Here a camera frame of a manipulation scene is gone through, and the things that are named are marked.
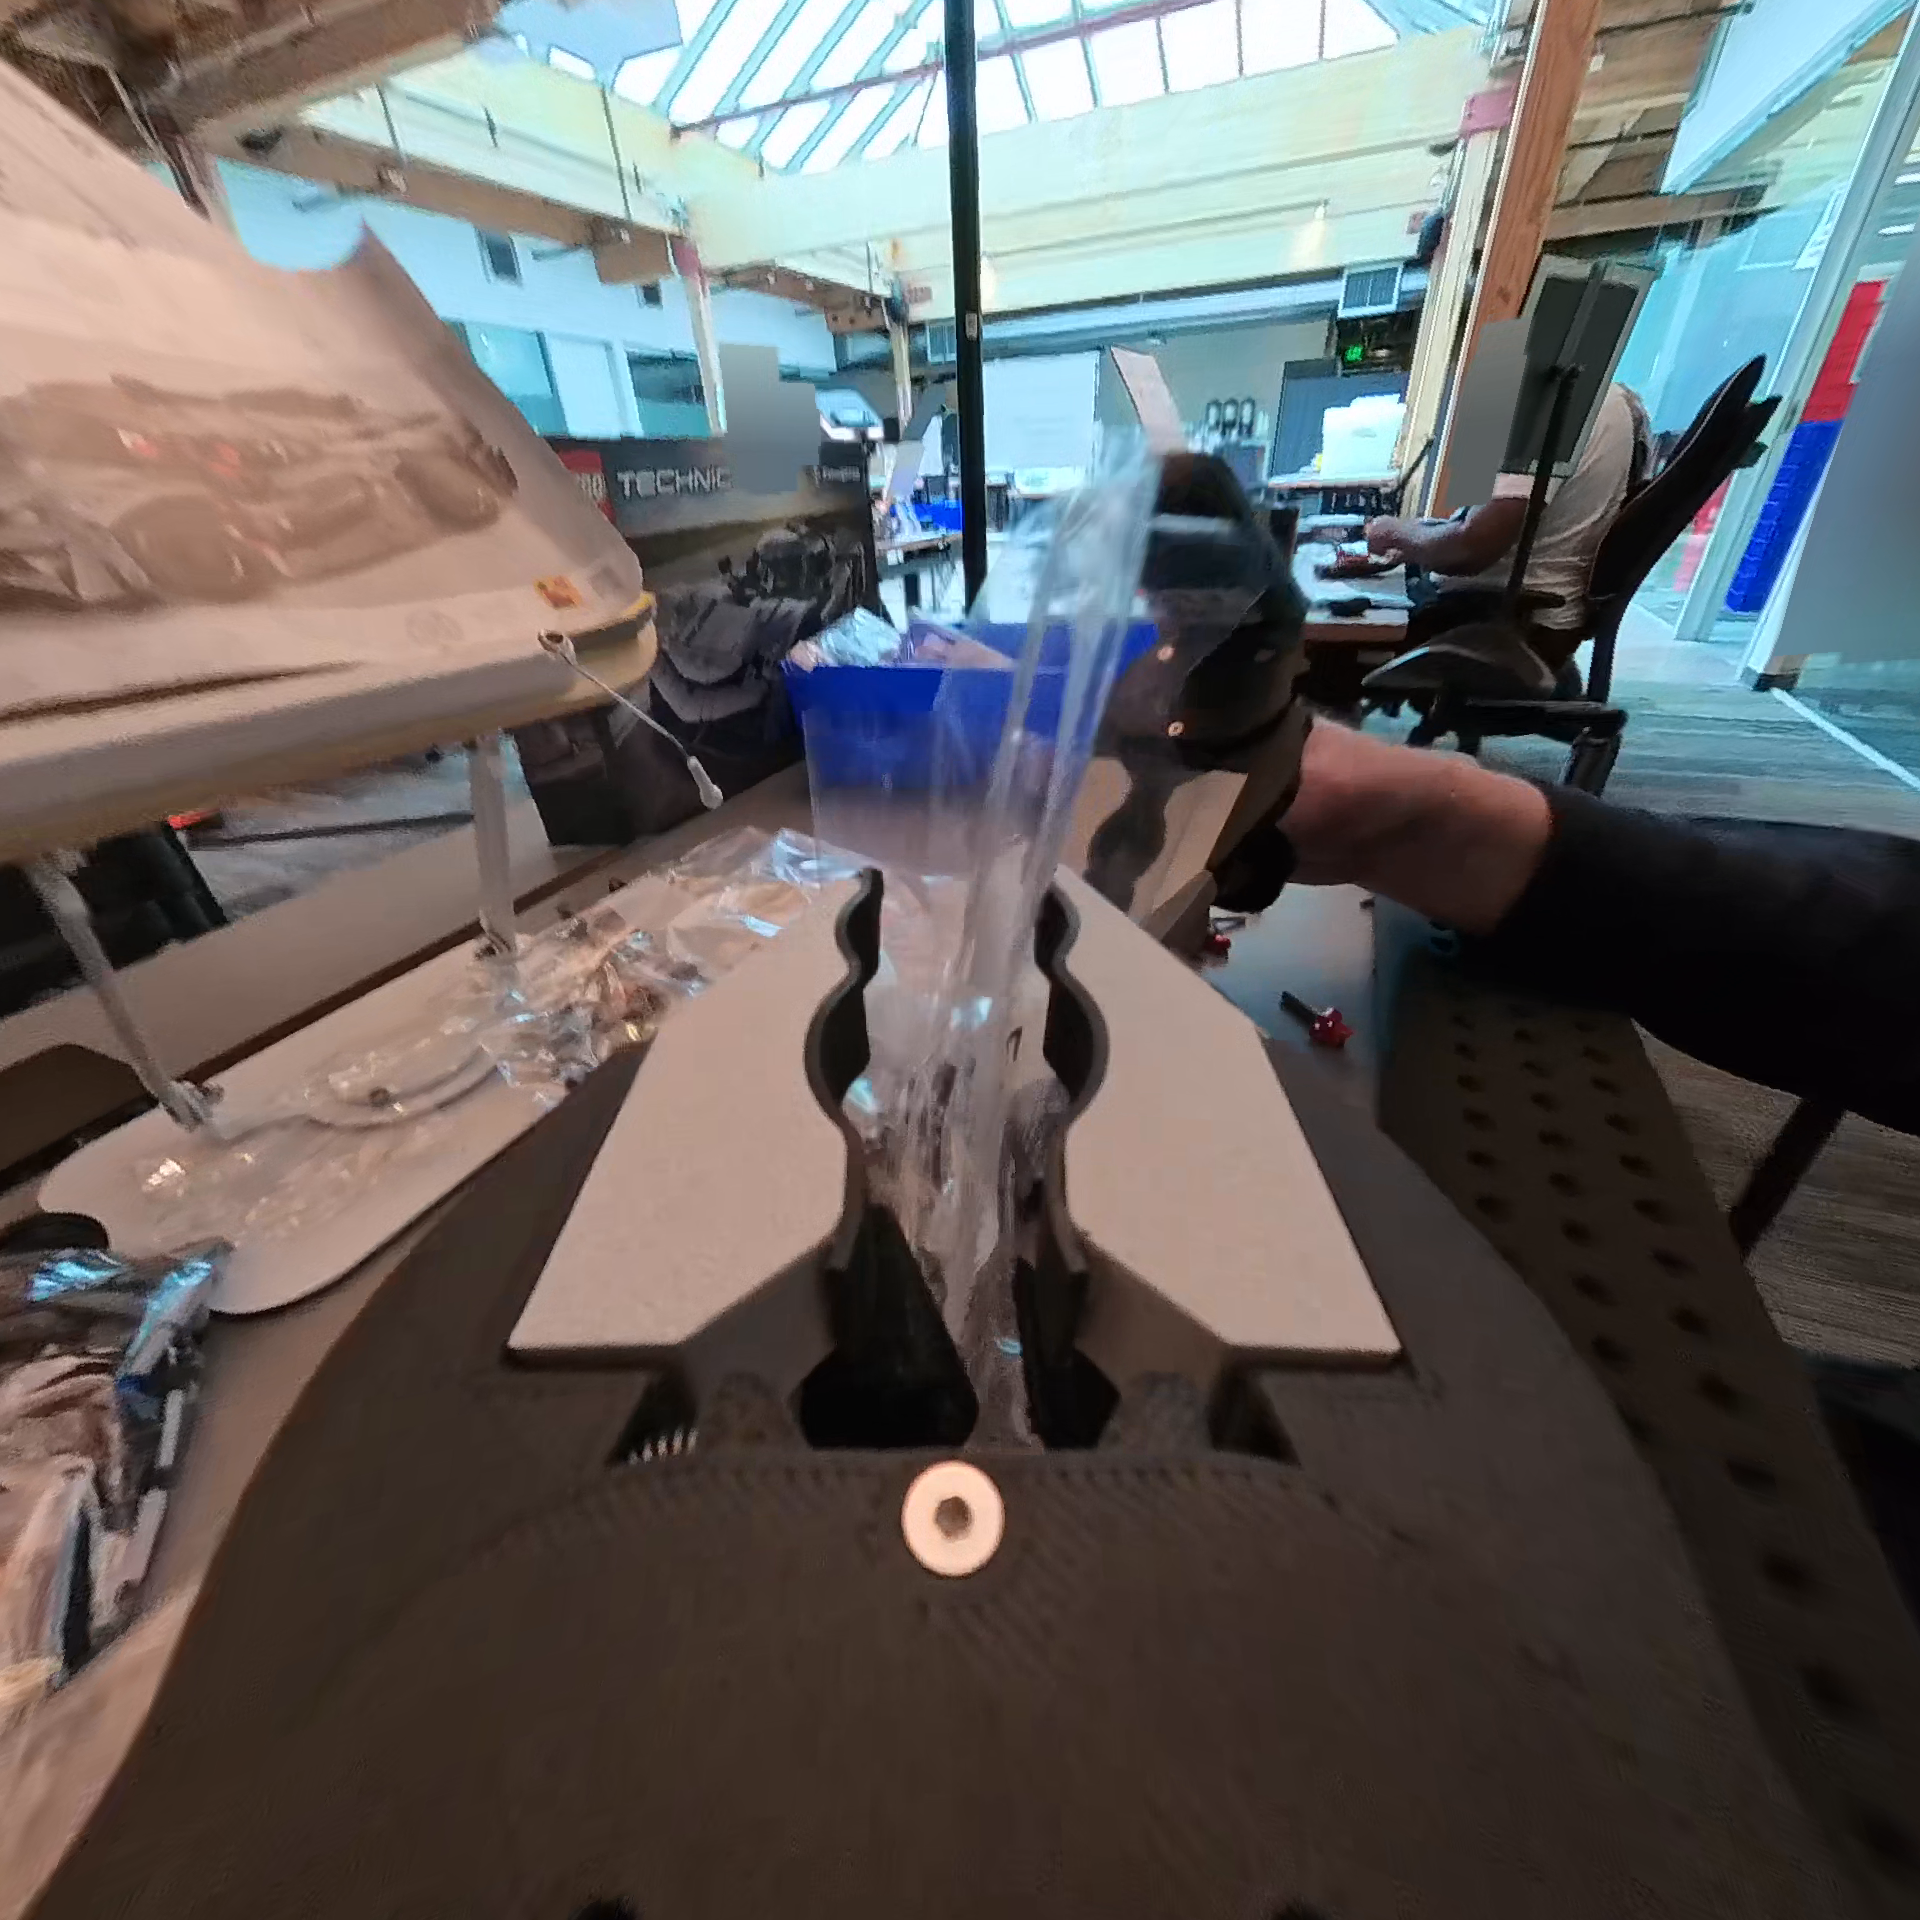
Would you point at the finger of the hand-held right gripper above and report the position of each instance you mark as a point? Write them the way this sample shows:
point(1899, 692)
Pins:
point(1202, 855)
point(1133, 839)

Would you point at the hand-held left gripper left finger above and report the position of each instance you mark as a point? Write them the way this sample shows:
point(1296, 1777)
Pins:
point(704, 1202)

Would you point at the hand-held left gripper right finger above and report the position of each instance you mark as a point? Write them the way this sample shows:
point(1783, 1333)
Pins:
point(1231, 1202)

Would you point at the wide clear lego bag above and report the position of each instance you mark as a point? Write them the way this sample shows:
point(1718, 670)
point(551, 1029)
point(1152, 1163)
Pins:
point(1036, 722)

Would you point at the blue plastic storage bin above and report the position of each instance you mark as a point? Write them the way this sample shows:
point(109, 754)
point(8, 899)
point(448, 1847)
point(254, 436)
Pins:
point(885, 722)

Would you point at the red lego knob on axle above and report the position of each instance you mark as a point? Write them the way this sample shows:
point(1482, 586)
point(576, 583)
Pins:
point(1328, 1027)

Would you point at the black lego set box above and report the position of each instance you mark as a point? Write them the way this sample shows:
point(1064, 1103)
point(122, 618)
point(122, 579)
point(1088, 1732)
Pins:
point(675, 482)

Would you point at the pile of lego part bags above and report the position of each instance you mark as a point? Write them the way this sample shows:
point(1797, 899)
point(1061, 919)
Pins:
point(90, 1350)

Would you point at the person's right hand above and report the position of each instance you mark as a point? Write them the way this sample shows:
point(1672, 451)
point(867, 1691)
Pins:
point(1424, 827)

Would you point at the wooden-edged work table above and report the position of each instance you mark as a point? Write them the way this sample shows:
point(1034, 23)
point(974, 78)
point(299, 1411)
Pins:
point(1358, 627)

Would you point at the black perforated office chair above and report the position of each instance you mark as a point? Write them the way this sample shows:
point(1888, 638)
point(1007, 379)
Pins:
point(1547, 1141)

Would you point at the crumpled clear plastic bag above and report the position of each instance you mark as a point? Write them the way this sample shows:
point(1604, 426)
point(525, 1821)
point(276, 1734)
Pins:
point(855, 644)

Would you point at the black panel on pole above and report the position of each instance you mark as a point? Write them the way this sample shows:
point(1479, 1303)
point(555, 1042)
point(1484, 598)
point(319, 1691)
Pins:
point(1589, 347)

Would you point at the yellow instruction booklet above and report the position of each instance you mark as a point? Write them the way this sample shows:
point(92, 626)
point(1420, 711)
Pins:
point(629, 623)

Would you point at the stack of red blue bins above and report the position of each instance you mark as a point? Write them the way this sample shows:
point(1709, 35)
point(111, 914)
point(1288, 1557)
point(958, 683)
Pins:
point(1787, 510)

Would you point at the wooden book stand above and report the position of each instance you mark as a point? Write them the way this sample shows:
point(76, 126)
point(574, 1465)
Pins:
point(224, 722)

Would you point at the grey car instruction booklet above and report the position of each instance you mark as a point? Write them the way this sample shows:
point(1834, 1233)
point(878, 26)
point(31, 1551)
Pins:
point(375, 599)

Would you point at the black metal post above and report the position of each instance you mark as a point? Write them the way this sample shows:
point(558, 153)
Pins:
point(966, 301)

